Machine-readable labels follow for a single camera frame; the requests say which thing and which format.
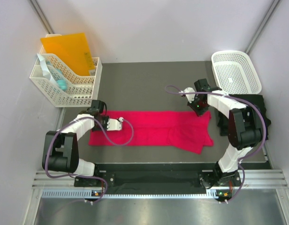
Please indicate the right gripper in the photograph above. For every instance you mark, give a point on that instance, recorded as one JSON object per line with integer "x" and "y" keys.
{"x": 199, "y": 113}

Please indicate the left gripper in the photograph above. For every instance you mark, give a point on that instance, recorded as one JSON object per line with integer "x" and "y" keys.
{"x": 105, "y": 118}

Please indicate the red t shirt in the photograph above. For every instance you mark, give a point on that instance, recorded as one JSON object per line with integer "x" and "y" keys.
{"x": 184, "y": 130}

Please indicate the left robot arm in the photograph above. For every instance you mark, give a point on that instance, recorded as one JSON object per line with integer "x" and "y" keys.
{"x": 61, "y": 154}

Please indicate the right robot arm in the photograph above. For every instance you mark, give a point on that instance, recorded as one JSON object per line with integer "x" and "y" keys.
{"x": 246, "y": 126}

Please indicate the white file organizer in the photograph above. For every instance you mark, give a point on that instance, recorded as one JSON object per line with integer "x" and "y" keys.
{"x": 81, "y": 90}

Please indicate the white plastic basket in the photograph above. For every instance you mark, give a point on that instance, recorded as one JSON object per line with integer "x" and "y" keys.
{"x": 235, "y": 73}

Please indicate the teal object in organizer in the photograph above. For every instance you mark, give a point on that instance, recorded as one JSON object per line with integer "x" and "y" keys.
{"x": 61, "y": 83}

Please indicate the black folded t shirt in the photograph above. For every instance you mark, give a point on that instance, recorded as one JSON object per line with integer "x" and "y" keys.
{"x": 257, "y": 100}

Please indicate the orange plastic folder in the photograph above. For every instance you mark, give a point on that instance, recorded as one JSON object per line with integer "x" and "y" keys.
{"x": 73, "y": 50}

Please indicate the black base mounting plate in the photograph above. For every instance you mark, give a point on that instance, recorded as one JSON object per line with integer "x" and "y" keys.
{"x": 204, "y": 175}

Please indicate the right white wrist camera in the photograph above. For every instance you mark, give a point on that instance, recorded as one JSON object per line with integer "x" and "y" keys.
{"x": 189, "y": 93}

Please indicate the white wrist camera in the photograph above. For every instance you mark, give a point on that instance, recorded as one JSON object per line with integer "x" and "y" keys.
{"x": 189, "y": 93}
{"x": 115, "y": 124}

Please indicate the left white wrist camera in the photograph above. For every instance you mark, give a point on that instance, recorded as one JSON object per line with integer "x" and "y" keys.
{"x": 115, "y": 124}

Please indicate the grey slotted cable duct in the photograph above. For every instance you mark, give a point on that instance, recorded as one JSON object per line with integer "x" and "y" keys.
{"x": 68, "y": 193}

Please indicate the aluminium frame rail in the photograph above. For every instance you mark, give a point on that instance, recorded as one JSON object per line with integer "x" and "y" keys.
{"x": 254, "y": 179}

